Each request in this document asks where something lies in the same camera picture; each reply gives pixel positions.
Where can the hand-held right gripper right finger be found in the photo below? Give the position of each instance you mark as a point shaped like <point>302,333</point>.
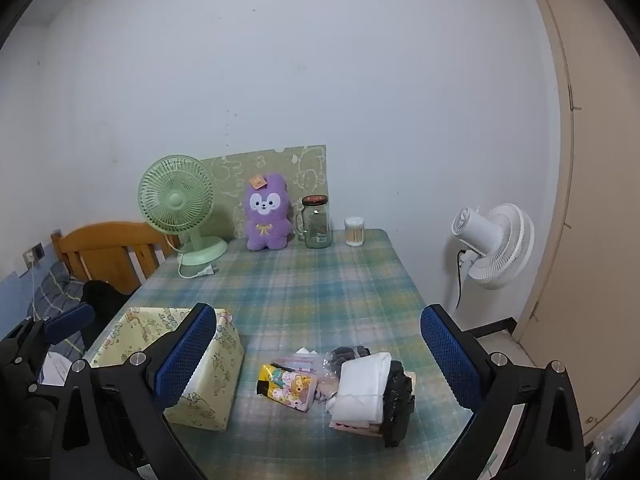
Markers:
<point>450,355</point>

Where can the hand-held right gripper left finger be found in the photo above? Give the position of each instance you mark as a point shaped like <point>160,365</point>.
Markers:
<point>185,355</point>

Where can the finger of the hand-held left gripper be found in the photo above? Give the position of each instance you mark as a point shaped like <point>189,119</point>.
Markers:
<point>70,321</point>

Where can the yellow cartoon printed storage box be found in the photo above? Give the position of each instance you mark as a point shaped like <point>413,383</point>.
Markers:
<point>220,360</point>

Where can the black cloth bundle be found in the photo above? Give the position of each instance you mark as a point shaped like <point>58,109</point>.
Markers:
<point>397,405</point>

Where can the white cloth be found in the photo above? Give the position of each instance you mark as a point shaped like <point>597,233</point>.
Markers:
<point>360,385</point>
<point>57,367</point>

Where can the yellow cartoon snack packet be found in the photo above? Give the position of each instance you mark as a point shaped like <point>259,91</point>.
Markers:
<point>285,385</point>

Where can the dark grey sock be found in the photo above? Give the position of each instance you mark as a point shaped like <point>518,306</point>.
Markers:
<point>345,355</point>

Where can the clear zip bag red stripes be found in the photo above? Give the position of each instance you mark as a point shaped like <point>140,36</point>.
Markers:
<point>305,357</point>

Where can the pink printed packet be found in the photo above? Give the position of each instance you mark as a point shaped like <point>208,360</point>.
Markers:
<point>350,426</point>

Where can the pink sock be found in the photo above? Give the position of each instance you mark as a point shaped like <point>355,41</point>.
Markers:
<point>327,385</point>

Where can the grey plaid pillow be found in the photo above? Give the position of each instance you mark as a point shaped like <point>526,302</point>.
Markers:
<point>60,290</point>

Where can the black jacket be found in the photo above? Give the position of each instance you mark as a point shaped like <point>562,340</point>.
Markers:
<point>105,295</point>

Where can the flat white cloth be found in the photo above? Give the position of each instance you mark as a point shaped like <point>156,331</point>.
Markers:
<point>57,367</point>

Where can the blue bed sheet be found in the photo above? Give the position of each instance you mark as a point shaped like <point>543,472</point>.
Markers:
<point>15,300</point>

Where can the white standing fan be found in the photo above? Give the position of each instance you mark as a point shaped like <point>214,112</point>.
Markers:
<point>500,245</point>

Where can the cotton swab container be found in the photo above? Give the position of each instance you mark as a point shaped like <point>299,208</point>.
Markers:
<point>354,232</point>

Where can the green desk fan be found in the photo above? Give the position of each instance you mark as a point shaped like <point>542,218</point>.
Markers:
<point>175,200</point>

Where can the purple plush toy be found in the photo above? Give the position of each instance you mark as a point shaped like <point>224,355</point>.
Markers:
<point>265,220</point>

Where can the glass jar with dark lid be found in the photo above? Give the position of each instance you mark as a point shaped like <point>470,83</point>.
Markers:
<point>316,225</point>

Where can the beige door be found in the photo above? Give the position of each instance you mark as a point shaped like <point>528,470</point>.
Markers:
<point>600,210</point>

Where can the olive printed cardboard board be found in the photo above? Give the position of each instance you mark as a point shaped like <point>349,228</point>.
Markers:
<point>290,165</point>

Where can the dark wall socket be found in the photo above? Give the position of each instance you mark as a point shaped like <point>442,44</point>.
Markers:
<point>38,250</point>

